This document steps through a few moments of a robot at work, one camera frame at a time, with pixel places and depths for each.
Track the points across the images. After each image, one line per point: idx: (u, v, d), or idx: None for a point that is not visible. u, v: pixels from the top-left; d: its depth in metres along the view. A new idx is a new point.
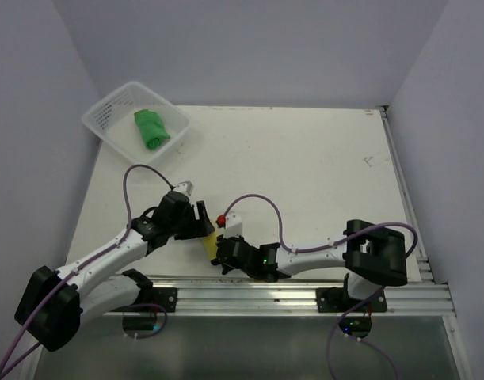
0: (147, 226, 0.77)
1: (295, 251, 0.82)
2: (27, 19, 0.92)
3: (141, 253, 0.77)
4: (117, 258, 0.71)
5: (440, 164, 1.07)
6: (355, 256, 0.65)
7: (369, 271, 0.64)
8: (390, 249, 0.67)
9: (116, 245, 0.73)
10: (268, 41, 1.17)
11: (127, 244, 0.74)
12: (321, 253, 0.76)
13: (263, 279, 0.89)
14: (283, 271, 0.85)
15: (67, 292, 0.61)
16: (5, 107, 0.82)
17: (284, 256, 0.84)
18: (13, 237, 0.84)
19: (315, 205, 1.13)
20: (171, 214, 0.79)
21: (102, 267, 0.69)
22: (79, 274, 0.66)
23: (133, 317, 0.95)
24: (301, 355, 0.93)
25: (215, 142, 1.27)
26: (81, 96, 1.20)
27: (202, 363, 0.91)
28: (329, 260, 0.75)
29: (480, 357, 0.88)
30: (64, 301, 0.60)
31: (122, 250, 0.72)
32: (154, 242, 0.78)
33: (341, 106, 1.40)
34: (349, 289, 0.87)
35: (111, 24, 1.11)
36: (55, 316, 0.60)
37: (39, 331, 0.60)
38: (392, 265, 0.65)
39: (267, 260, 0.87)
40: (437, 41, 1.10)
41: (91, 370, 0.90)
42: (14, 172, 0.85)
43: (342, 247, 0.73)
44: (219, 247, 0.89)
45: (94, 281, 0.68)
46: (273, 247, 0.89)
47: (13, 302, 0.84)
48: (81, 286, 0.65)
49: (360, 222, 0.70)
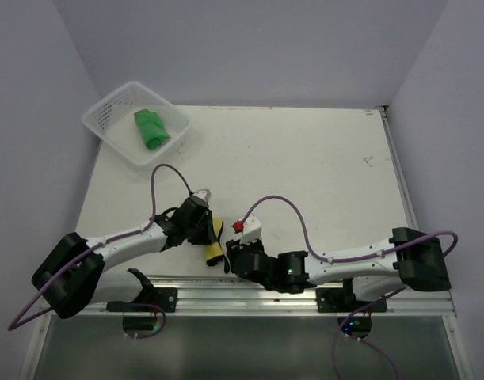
0: (168, 223, 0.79)
1: (331, 261, 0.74)
2: (26, 18, 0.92)
3: (158, 245, 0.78)
4: (140, 243, 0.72)
5: (440, 164, 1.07)
6: (408, 267, 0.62)
7: (422, 280, 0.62)
8: (434, 256, 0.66)
9: (139, 231, 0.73)
10: (268, 41, 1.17)
11: (150, 233, 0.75)
12: (364, 264, 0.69)
13: (287, 290, 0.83)
14: (314, 281, 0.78)
15: (93, 260, 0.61)
16: (5, 105, 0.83)
17: (315, 267, 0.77)
18: (13, 237, 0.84)
19: (316, 205, 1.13)
20: (191, 218, 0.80)
21: (126, 245, 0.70)
22: (105, 245, 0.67)
23: (133, 317, 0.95)
24: (302, 355, 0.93)
25: (215, 142, 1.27)
26: (81, 96, 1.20)
27: (202, 363, 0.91)
28: (375, 270, 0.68)
29: (480, 357, 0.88)
30: (89, 267, 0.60)
31: (144, 238, 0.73)
32: (170, 240, 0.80)
33: (341, 105, 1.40)
34: (358, 293, 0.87)
35: (112, 24, 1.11)
36: (76, 280, 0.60)
37: (57, 293, 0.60)
38: (438, 271, 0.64)
39: (292, 271, 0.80)
40: (437, 41, 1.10)
41: (92, 370, 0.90)
42: (14, 172, 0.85)
43: (391, 257, 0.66)
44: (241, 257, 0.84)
45: (116, 258, 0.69)
46: (296, 256, 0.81)
47: (13, 302, 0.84)
48: (106, 257, 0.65)
49: (406, 229, 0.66)
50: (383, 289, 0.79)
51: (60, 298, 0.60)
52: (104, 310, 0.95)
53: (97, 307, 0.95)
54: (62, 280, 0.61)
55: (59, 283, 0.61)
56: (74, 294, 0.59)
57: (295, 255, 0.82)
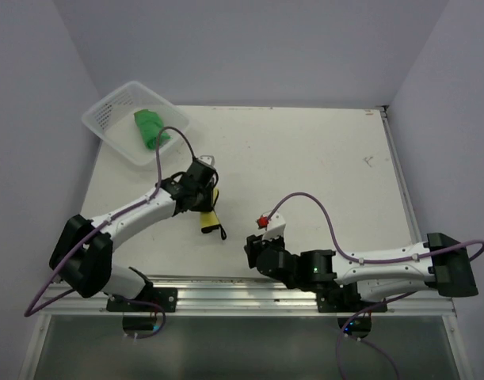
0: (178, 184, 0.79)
1: (362, 262, 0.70)
2: (26, 17, 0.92)
3: (166, 212, 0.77)
4: (147, 213, 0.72)
5: (440, 164, 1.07)
6: (441, 271, 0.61)
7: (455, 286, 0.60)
8: (466, 262, 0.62)
9: (145, 202, 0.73)
10: (268, 41, 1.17)
11: (158, 201, 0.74)
12: (397, 267, 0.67)
13: (310, 288, 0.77)
14: (341, 282, 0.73)
15: (101, 238, 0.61)
16: (5, 105, 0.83)
17: (344, 267, 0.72)
18: (13, 237, 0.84)
19: (317, 206, 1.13)
20: (201, 180, 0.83)
21: (134, 218, 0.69)
22: (112, 222, 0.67)
23: (134, 317, 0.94)
24: (301, 355, 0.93)
25: (215, 142, 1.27)
26: (81, 96, 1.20)
27: (202, 363, 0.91)
28: (409, 273, 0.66)
29: (480, 358, 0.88)
30: (98, 246, 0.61)
31: (152, 207, 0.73)
32: (181, 203, 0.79)
33: (341, 105, 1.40)
34: (362, 294, 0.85)
35: (112, 24, 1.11)
36: (89, 260, 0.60)
37: (72, 275, 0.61)
38: (470, 278, 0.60)
39: (318, 269, 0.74)
40: (438, 41, 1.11)
41: (92, 370, 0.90)
42: (14, 172, 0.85)
43: (427, 261, 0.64)
44: (264, 253, 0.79)
45: (124, 233, 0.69)
46: (321, 255, 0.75)
47: (13, 302, 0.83)
48: (114, 235, 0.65)
49: (440, 235, 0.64)
50: (393, 291, 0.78)
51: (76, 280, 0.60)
52: (104, 310, 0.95)
53: (97, 307, 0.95)
54: (76, 262, 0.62)
55: (73, 265, 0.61)
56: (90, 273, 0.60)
57: (320, 254, 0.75)
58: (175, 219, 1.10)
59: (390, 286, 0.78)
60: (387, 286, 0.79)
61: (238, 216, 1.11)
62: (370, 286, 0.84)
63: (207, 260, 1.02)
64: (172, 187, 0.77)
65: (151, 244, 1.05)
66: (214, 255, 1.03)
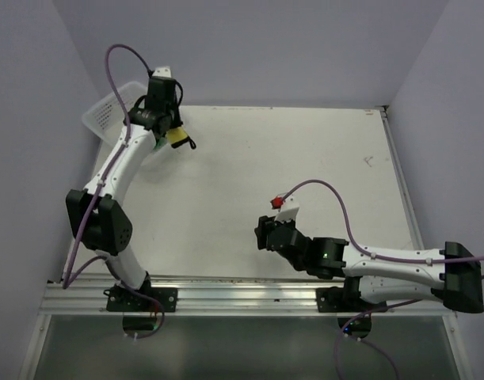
0: (146, 111, 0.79)
1: (372, 256, 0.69)
2: (27, 17, 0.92)
3: (149, 146, 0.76)
4: (132, 155, 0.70)
5: (441, 163, 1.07)
6: (451, 279, 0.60)
7: (462, 297, 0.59)
8: (477, 278, 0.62)
9: (124, 147, 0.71)
10: (268, 41, 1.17)
11: (135, 140, 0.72)
12: (407, 267, 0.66)
13: (317, 275, 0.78)
14: (347, 271, 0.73)
15: (106, 200, 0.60)
16: (6, 105, 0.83)
17: (355, 257, 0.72)
18: (14, 237, 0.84)
19: (316, 206, 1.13)
20: (165, 96, 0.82)
21: (123, 168, 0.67)
22: (105, 183, 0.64)
23: (134, 317, 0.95)
24: (301, 355, 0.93)
25: (215, 142, 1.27)
26: (81, 96, 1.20)
27: (202, 363, 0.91)
28: (417, 275, 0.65)
29: (480, 358, 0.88)
30: (107, 208, 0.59)
31: (133, 147, 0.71)
32: (159, 128, 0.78)
33: (341, 105, 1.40)
34: (363, 293, 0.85)
35: (112, 24, 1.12)
36: (104, 222, 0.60)
37: (97, 239, 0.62)
38: (478, 293, 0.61)
39: (327, 255, 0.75)
40: (438, 40, 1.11)
41: (91, 370, 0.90)
42: (15, 172, 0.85)
43: (440, 267, 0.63)
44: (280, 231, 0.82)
45: (121, 187, 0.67)
46: (334, 241, 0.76)
47: (13, 301, 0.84)
48: (115, 192, 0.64)
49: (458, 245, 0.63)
50: (397, 294, 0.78)
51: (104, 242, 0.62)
52: (104, 310, 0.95)
53: (97, 307, 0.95)
54: (96, 227, 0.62)
55: (94, 231, 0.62)
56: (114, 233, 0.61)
57: (335, 241, 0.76)
58: (175, 218, 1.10)
59: (394, 289, 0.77)
60: (392, 289, 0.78)
61: (238, 216, 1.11)
62: (372, 286, 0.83)
63: (207, 260, 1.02)
64: (141, 114, 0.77)
65: (151, 243, 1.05)
66: (214, 255, 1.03)
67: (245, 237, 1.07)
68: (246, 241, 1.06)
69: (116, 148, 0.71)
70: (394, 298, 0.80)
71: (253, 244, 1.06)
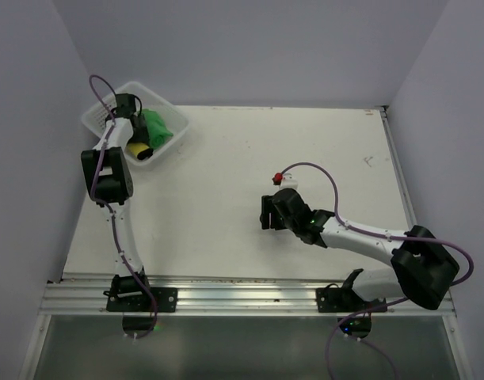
0: (121, 114, 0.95)
1: (346, 226, 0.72)
2: (27, 18, 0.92)
3: (128, 132, 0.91)
4: (121, 129, 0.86)
5: (440, 163, 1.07)
6: (408, 255, 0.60)
7: (412, 275, 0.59)
8: (440, 271, 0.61)
9: (114, 126, 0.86)
10: (268, 40, 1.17)
11: (120, 123, 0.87)
12: (369, 240, 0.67)
13: (302, 237, 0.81)
14: (324, 238, 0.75)
15: (114, 150, 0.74)
16: (6, 105, 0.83)
17: (333, 226, 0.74)
18: (14, 236, 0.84)
19: (315, 191, 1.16)
20: (129, 102, 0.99)
21: (119, 136, 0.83)
22: (108, 143, 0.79)
23: (133, 316, 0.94)
24: (301, 355, 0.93)
25: (215, 142, 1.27)
26: (80, 96, 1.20)
27: (203, 363, 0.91)
28: (376, 248, 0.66)
29: (481, 357, 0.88)
30: (116, 156, 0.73)
31: (119, 126, 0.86)
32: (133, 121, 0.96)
33: (341, 105, 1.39)
34: (353, 286, 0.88)
35: (112, 24, 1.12)
36: (116, 169, 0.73)
37: (109, 187, 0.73)
38: (433, 282, 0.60)
39: (315, 221, 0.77)
40: (437, 41, 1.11)
41: (92, 370, 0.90)
42: (15, 172, 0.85)
43: (396, 242, 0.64)
44: (280, 191, 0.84)
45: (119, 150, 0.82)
46: (325, 214, 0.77)
47: (13, 299, 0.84)
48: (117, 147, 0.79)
49: (428, 231, 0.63)
50: (381, 288, 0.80)
51: (116, 188, 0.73)
52: (104, 310, 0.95)
53: (97, 307, 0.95)
54: (107, 180, 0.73)
55: (105, 182, 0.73)
56: (123, 179, 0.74)
57: (327, 212, 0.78)
58: (174, 218, 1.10)
59: (380, 281, 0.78)
60: (375, 281, 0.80)
61: (238, 215, 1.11)
62: (363, 278, 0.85)
63: (207, 260, 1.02)
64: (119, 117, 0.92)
65: (150, 243, 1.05)
66: (214, 253, 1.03)
67: (245, 236, 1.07)
68: (246, 240, 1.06)
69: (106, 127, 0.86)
70: (385, 293, 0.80)
71: (252, 245, 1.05)
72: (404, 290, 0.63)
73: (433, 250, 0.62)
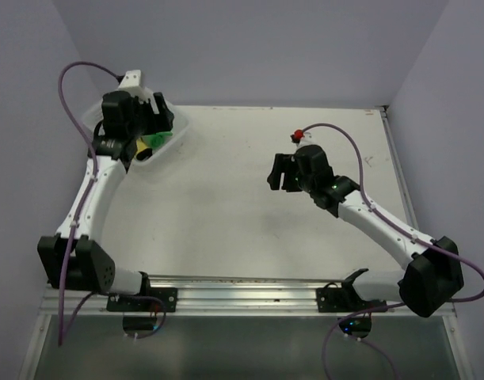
0: (109, 145, 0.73)
1: (371, 208, 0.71)
2: (26, 17, 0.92)
3: (120, 175, 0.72)
4: (104, 187, 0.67)
5: (440, 162, 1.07)
6: (422, 260, 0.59)
7: (420, 279, 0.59)
8: (447, 285, 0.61)
9: (93, 181, 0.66)
10: (268, 40, 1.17)
11: (104, 172, 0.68)
12: (391, 233, 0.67)
13: (316, 199, 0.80)
14: (341, 210, 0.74)
15: (83, 242, 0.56)
16: (6, 105, 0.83)
17: (356, 202, 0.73)
18: (14, 235, 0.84)
19: None
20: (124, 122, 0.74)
21: (97, 200, 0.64)
22: (80, 222, 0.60)
23: (134, 316, 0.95)
24: (301, 355, 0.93)
25: (215, 142, 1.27)
26: (80, 96, 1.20)
27: (202, 363, 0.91)
28: (395, 244, 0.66)
29: (480, 357, 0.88)
30: (85, 251, 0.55)
31: (101, 179, 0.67)
32: (126, 157, 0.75)
33: (341, 105, 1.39)
34: (355, 282, 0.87)
35: (112, 24, 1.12)
36: (86, 267, 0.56)
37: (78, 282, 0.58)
38: (438, 293, 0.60)
39: (337, 187, 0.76)
40: (438, 40, 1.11)
41: (91, 370, 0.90)
42: (14, 172, 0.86)
43: (418, 248, 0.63)
44: (304, 147, 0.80)
45: (97, 226, 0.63)
46: (349, 184, 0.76)
47: (13, 299, 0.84)
48: (90, 230, 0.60)
49: (455, 245, 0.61)
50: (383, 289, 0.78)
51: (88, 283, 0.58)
52: (104, 310, 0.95)
53: (97, 307, 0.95)
54: (75, 271, 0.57)
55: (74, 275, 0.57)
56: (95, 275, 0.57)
57: (350, 181, 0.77)
58: (174, 219, 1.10)
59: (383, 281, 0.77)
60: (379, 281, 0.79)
61: (239, 215, 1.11)
62: (366, 277, 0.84)
63: (207, 260, 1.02)
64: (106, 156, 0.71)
65: (150, 244, 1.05)
66: (214, 254, 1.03)
67: (245, 237, 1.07)
68: (247, 241, 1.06)
69: (85, 184, 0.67)
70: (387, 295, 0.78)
71: (252, 245, 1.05)
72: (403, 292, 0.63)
73: (449, 263, 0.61)
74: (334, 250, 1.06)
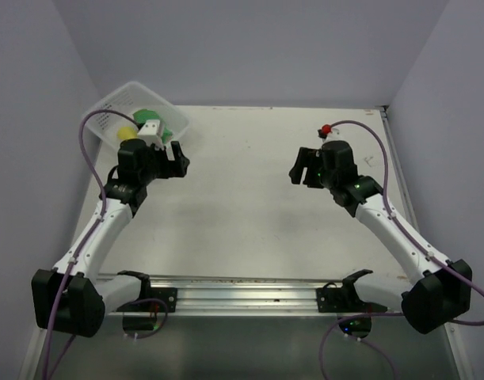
0: (120, 188, 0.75)
1: (390, 216, 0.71)
2: (26, 17, 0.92)
3: (124, 218, 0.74)
4: (108, 229, 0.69)
5: (441, 162, 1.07)
6: (432, 279, 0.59)
7: (426, 297, 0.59)
8: (451, 306, 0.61)
9: (100, 221, 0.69)
10: (268, 39, 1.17)
11: (111, 214, 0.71)
12: (406, 246, 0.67)
13: (337, 195, 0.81)
14: (360, 210, 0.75)
15: (78, 281, 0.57)
16: (6, 104, 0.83)
17: (375, 206, 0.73)
18: (14, 235, 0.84)
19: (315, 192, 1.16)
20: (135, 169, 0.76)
21: (99, 241, 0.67)
22: (78, 260, 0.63)
23: (133, 317, 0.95)
24: (301, 355, 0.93)
25: (215, 142, 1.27)
26: (80, 96, 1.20)
27: (202, 363, 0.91)
28: (409, 257, 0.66)
29: (480, 357, 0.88)
30: (78, 288, 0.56)
31: (107, 222, 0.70)
32: (135, 201, 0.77)
33: (341, 105, 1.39)
34: (356, 283, 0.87)
35: (112, 24, 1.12)
36: (76, 305, 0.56)
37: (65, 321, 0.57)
38: (441, 312, 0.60)
39: (359, 187, 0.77)
40: (439, 40, 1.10)
41: (91, 370, 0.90)
42: (14, 172, 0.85)
43: (431, 265, 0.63)
44: (333, 142, 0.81)
45: (93, 267, 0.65)
46: (372, 184, 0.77)
47: (13, 299, 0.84)
48: (86, 271, 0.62)
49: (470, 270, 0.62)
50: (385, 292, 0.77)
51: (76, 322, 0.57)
52: None
53: None
54: (66, 309, 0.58)
55: (62, 316, 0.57)
56: (84, 315, 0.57)
57: (374, 184, 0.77)
58: (174, 220, 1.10)
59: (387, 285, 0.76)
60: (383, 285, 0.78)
61: (239, 215, 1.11)
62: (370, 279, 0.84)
63: (207, 260, 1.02)
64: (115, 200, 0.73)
65: (150, 244, 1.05)
66: (214, 255, 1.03)
67: (245, 237, 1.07)
68: (247, 241, 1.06)
69: (91, 222, 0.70)
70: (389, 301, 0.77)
71: (253, 245, 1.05)
72: (405, 305, 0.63)
73: (459, 286, 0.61)
74: (334, 250, 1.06)
